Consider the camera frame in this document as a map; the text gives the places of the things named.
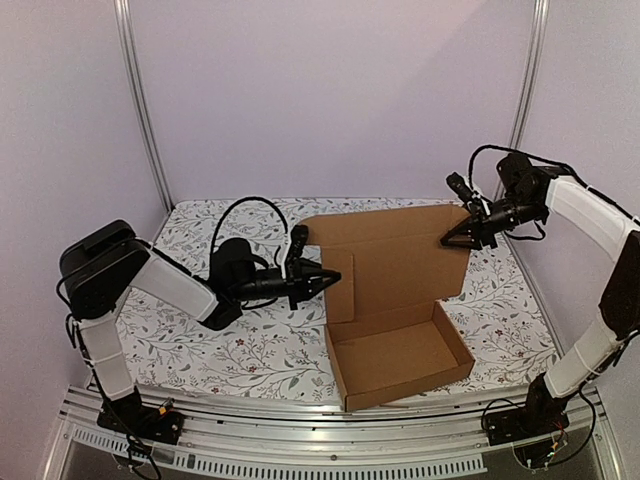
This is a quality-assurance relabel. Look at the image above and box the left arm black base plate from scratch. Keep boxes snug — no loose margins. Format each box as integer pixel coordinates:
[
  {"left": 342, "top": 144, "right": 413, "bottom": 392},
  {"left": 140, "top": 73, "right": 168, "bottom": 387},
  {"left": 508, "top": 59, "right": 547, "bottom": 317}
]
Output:
[{"left": 97, "top": 400, "right": 185, "bottom": 445}]

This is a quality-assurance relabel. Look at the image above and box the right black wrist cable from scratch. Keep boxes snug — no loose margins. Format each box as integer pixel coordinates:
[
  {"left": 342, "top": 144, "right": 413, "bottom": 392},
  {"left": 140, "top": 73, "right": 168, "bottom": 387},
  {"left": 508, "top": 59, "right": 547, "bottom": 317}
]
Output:
[{"left": 467, "top": 144, "right": 521, "bottom": 191}]

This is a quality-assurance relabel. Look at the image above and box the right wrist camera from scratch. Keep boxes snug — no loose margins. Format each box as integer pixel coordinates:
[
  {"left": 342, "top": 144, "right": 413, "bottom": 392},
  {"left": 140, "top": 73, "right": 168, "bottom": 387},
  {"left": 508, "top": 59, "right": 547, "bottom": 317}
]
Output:
[{"left": 446, "top": 172, "right": 490, "bottom": 216}]

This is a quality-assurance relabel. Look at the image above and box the left aluminium frame post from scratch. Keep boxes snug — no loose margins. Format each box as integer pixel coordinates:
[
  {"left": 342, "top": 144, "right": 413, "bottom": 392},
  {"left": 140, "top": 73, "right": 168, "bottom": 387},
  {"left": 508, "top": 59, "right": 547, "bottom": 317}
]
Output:
[{"left": 113, "top": 0, "right": 175, "bottom": 213}]

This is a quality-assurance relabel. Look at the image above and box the brown cardboard box sheet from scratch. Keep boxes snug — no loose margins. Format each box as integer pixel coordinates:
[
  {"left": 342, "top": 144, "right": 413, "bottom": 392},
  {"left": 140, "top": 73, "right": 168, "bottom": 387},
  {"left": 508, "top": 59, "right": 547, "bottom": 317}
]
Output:
[{"left": 302, "top": 204, "right": 475, "bottom": 412}]

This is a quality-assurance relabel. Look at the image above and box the floral patterned table mat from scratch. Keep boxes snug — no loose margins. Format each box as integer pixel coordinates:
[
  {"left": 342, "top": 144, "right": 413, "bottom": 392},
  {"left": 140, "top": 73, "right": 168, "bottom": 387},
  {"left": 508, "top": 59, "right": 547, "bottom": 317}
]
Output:
[{"left": 117, "top": 198, "right": 559, "bottom": 405}]

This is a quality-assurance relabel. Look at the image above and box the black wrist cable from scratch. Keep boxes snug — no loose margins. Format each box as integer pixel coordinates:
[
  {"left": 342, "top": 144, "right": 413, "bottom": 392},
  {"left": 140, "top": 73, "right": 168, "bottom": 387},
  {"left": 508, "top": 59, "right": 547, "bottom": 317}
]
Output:
[
  {"left": 467, "top": 144, "right": 521, "bottom": 191},
  {"left": 213, "top": 196, "right": 294, "bottom": 251}
]

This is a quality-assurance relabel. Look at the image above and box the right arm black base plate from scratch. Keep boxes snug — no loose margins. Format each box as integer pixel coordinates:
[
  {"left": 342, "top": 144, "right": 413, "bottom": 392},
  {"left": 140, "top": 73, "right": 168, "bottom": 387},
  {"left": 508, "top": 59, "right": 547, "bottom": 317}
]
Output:
[{"left": 481, "top": 408, "right": 569, "bottom": 446}]

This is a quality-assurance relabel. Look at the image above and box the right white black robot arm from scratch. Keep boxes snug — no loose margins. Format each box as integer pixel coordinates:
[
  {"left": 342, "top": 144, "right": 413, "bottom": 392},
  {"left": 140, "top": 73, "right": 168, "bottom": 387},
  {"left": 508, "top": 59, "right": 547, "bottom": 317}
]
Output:
[{"left": 440, "top": 145, "right": 639, "bottom": 436}]

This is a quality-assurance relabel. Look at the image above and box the aluminium front rail base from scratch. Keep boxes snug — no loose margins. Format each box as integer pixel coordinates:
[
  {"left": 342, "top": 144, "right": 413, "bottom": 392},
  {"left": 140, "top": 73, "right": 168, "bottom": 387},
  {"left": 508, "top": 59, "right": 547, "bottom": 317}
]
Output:
[{"left": 42, "top": 382, "right": 621, "bottom": 480}]

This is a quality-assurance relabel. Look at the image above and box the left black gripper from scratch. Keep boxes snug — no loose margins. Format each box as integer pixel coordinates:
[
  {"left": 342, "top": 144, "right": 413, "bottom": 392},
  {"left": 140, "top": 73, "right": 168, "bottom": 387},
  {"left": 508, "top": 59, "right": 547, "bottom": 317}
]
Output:
[{"left": 232, "top": 258, "right": 341, "bottom": 311}]

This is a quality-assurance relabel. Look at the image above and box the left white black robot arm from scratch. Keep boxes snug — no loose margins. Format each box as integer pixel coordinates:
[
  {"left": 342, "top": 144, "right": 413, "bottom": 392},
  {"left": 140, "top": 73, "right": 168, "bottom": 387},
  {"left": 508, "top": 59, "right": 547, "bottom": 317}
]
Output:
[{"left": 55, "top": 220, "right": 341, "bottom": 434}]

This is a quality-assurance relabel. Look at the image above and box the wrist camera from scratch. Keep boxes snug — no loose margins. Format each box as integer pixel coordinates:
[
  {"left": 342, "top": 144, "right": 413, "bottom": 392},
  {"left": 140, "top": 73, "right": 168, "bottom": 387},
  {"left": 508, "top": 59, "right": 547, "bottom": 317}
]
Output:
[
  {"left": 446, "top": 172, "right": 490, "bottom": 216},
  {"left": 281, "top": 224, "right": 309, "bottom": 279}
]

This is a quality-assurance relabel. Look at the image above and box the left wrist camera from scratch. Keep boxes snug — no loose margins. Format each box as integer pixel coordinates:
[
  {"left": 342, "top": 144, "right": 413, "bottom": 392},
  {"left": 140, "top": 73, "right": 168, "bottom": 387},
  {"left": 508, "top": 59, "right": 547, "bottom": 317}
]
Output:
[{"left": 281, "top": 224, "right": 309, "bottom": 279}]

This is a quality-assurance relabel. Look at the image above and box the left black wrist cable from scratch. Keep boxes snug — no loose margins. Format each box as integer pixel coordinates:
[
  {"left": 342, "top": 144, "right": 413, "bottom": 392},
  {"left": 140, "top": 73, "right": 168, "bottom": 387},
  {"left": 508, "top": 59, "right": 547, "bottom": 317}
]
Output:
[{"left": 213, "top": 196, "right": 294, "bottom": 251}]

